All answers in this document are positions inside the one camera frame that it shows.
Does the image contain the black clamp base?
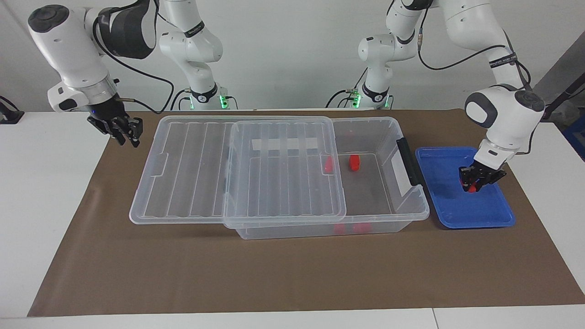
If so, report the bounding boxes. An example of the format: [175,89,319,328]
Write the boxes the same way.
[0,95,25,125]

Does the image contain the black left arm base cables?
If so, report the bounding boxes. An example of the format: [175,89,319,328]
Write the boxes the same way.
[325,72,394,110]

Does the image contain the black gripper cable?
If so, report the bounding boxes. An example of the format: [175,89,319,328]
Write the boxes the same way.
[91,0,176,115]
[414,0,533,156]

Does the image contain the brown table mat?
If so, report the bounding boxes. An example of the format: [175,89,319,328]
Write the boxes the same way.
[27,109,585,318]

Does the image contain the clear plastic storage box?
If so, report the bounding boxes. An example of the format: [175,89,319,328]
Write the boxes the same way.
[223,117,431,241]

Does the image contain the blue plastic tray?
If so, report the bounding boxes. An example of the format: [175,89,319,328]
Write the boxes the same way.
[415,146,516,229]

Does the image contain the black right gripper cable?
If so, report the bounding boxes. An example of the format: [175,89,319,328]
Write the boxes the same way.
[91,0,176,115]

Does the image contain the clear plastic box lid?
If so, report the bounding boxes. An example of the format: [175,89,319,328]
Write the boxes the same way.
[129,115,347,228]

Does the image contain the black right arm base cables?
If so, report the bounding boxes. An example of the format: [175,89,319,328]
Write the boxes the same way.
[170,87,239,111]

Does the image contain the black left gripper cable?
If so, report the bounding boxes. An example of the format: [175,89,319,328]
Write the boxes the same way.
[414,0,533,156]

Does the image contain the black arm base cables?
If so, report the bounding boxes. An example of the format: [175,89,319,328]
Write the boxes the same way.
[170,87,239,111]
[325,72,394,110]

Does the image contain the black stand pole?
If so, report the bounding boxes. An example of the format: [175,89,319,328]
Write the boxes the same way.
[539,75,585,122]

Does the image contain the black box latch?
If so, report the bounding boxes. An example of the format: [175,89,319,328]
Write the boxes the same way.
[396,137,425,187]

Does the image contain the blue crate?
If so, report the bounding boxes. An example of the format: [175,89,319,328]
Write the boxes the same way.
[562,113,585,161]

